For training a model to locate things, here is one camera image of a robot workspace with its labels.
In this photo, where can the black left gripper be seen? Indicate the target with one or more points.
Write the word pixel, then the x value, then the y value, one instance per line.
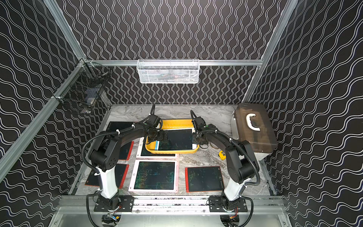
pixel 163 136

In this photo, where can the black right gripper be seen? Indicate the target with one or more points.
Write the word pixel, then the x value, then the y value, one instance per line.
pixel 193 140

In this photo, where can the white writing tablet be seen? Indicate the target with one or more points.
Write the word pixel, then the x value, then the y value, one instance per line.
pixel 155 176
pixel 143 153

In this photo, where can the red writing tablet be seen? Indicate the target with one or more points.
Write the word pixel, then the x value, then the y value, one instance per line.
pixel 204 179
pixel 125 151
pixel 114 126
pixel 120 175

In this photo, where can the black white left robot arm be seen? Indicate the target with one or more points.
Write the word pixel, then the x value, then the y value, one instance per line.
pixel 101 154

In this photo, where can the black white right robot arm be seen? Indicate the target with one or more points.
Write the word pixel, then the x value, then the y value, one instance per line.
pixel 242 164

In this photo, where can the yellow plastic storage tray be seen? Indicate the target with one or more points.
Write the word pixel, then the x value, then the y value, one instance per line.
pixel 172 125

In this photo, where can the yellow tape measure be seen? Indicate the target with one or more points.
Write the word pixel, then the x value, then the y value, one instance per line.
pixel 222 155

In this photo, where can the white toolbox brown lid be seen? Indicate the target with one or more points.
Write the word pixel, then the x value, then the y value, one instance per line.
pixel 251 122

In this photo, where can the white wire mesh basket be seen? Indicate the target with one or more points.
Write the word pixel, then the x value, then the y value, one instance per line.
pixel 168 71

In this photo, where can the black wire mesh basket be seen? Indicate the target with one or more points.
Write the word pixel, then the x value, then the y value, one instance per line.
pixel 85 89

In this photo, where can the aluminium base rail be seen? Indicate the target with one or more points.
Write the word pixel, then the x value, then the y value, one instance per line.
pixel 173 205

